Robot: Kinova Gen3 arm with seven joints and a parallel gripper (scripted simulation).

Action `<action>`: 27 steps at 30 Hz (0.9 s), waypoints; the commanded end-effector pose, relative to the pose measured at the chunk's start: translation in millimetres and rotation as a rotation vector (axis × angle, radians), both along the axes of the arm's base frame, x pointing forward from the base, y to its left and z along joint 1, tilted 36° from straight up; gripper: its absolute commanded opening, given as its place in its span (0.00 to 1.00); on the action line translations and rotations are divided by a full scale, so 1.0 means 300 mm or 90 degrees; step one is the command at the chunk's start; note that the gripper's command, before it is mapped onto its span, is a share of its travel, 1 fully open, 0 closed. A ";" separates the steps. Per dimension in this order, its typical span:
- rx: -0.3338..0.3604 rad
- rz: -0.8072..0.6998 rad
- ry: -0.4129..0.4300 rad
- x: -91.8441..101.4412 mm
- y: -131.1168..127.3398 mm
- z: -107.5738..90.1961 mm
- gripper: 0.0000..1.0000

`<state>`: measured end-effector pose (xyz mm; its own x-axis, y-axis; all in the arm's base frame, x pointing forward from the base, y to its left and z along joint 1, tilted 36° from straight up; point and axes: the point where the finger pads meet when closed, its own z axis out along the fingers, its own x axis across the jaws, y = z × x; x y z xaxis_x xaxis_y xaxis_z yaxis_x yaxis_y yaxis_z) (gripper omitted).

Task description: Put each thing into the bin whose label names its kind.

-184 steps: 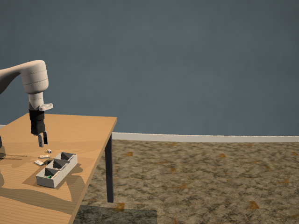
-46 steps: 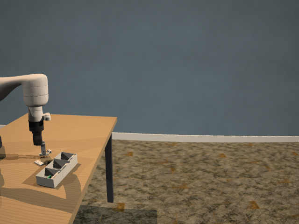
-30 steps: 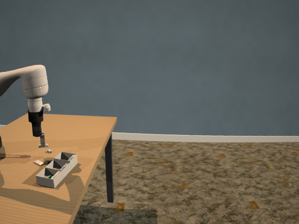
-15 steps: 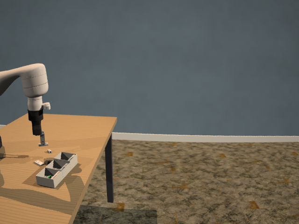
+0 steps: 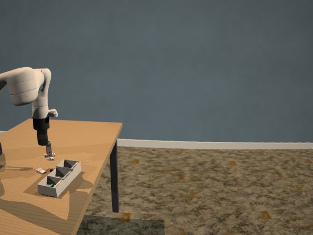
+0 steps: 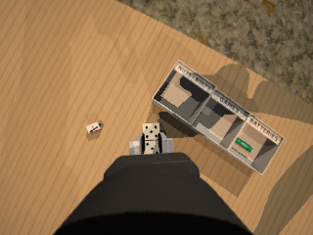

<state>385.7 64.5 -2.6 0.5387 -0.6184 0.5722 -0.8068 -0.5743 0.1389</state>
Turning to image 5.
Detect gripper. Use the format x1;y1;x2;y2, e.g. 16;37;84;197
32;105;58;157

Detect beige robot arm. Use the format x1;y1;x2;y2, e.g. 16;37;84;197
0;67;51;107

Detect grey three-compartment bin rack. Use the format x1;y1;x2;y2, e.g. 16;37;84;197
37;159;81;197

